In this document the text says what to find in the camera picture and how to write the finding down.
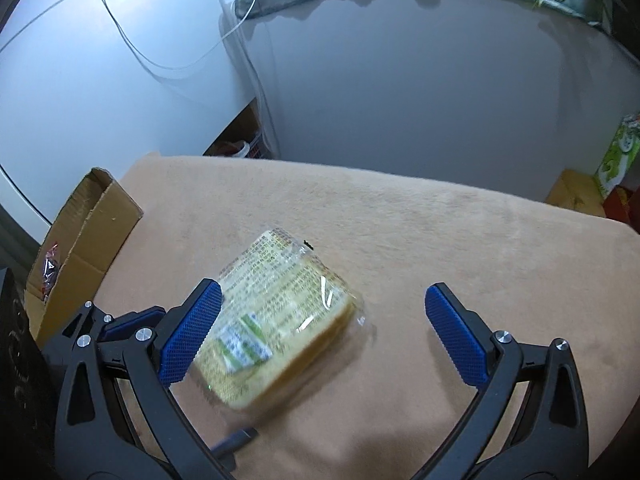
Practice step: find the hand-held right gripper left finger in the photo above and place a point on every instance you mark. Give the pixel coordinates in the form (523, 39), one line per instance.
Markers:
(192, 332)

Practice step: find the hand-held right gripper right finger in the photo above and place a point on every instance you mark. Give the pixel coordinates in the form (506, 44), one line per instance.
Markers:
(457, 340)

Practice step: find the sliced bread packet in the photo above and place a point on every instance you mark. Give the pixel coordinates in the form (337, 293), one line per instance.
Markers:
(280, 310)

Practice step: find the green white carton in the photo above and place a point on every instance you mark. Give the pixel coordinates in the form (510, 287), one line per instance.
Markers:
(620, 155)

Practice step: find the red white object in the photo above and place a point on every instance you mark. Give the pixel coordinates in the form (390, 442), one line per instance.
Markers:
(240, 149)

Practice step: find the small brown cardboard box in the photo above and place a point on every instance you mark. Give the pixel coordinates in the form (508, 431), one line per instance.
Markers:
(575, 192)

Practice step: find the beige tablecloth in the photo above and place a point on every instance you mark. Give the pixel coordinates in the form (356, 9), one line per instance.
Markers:
(425, 235)

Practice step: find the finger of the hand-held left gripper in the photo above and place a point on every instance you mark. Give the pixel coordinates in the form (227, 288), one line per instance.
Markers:
(235, 441)
(135, 321)

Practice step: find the red black snack packet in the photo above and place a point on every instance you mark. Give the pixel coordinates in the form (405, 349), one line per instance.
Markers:
(50, 272)

